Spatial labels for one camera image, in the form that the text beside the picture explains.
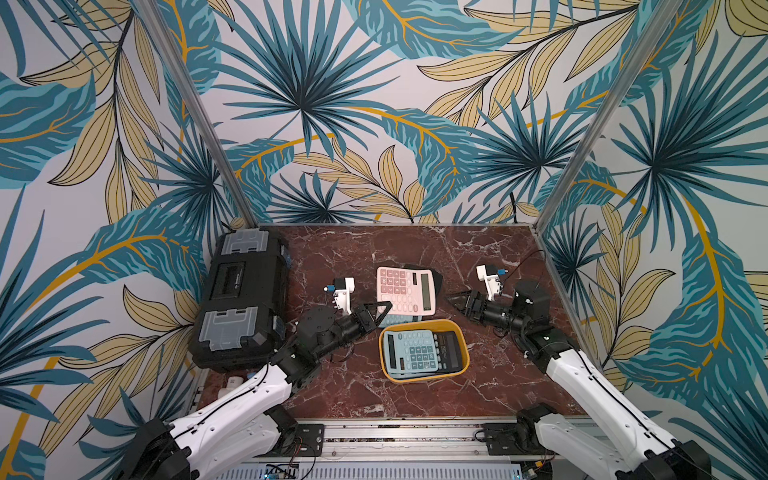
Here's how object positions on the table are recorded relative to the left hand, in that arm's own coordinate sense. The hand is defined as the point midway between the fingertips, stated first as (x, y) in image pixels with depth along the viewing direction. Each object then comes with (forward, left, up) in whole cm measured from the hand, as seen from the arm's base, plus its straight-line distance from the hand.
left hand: (392, 311), depth 70 cm
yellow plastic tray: (+7, -14, -23) cm, 28 cm away
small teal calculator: (-3, -6, -18) cm, 19 cm away
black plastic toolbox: (+3, +37, -6) cm, 38 cm away
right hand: (+4, -13, -1) cm, 14 cm away
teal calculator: (+9, -1, -22) cm, 23 cm away
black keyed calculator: (-1, -16, -21) cm, 27 cm away
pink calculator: (+6, -5, 0) cm, 7 cm away
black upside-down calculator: (+25, -16, -23) cm, 38 cm away
